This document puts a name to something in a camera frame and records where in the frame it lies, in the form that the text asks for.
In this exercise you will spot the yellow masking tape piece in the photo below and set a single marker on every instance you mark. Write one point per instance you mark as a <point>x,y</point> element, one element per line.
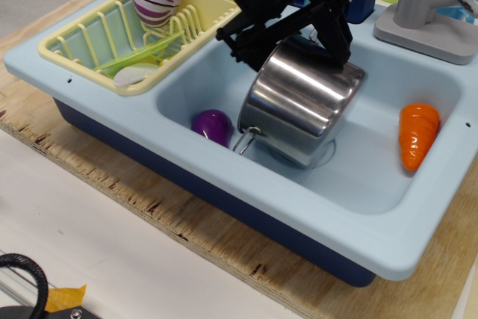
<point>64,298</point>

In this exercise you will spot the plywood board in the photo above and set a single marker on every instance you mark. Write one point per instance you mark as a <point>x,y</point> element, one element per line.
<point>145,248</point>

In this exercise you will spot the purple toy eggplant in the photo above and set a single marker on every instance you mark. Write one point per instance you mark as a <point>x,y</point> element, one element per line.
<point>214,125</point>

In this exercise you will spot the light blue toy sink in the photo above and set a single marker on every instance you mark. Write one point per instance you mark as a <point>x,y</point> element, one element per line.
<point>358,213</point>

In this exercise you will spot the black device base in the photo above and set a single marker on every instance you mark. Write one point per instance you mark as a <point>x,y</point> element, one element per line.
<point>22,312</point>

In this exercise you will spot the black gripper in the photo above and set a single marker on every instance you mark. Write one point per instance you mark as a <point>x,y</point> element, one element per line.
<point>254,33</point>

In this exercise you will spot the orange toy carrot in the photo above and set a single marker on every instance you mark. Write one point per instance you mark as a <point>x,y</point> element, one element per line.
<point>418,127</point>

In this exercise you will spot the stainless steel pot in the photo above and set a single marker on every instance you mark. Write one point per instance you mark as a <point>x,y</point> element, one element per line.
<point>299,100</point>

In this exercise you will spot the grey toy faucet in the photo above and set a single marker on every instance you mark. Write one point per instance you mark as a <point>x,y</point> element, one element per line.
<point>415,25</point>

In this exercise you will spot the yellow dish rack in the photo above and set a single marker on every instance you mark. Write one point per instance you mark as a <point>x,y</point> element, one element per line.
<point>113,29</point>

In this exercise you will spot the white toy spoon piece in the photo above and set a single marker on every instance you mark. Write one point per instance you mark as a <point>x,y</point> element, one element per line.
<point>133,74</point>

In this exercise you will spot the green toy plate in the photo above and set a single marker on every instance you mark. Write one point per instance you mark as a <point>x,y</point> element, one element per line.
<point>139,54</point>

